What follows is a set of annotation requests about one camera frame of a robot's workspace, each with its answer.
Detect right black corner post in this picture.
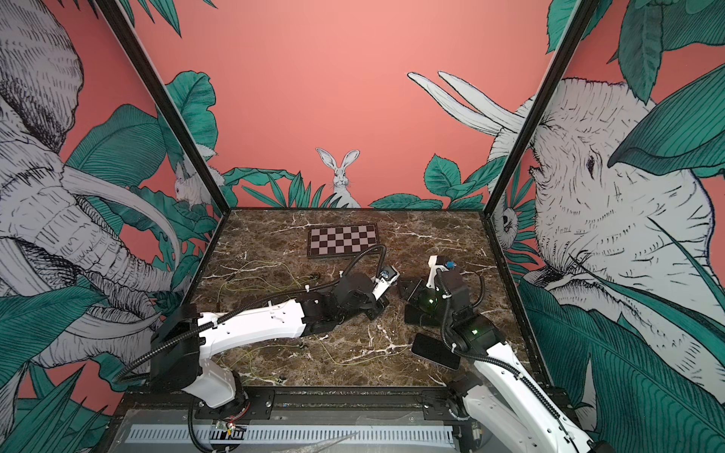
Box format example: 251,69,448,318
482,0,602,216

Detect black corner post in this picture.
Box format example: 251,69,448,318
482,0,602,216
96,0,231,217

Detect green wired earphones cable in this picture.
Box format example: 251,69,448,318
214,259,415,386

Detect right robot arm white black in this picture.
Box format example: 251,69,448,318
398,262,613,452

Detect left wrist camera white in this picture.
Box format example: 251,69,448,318
372,265,400,301

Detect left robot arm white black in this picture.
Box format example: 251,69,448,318
113,245,399,411

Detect white slotted cable duct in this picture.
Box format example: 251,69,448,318
123,424,455,447

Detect far black smartphone blue edge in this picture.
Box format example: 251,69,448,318
396,277,424,302

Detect chessboard brown and pink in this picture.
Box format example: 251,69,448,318
307,223,381,259

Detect black front rail frame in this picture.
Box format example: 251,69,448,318
113,386,453,421

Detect left black corner post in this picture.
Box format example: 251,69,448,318
96,0,231,217

